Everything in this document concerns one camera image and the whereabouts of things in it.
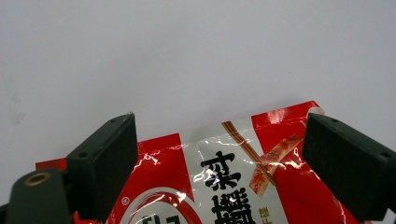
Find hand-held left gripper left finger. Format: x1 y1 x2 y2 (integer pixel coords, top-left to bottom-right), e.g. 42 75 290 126
64 111 140 224

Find large red seasoning packet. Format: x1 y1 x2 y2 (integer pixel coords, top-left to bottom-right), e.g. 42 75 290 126
35 100 376 224

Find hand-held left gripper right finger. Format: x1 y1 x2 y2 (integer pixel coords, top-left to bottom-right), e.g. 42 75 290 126
302 112 396 223

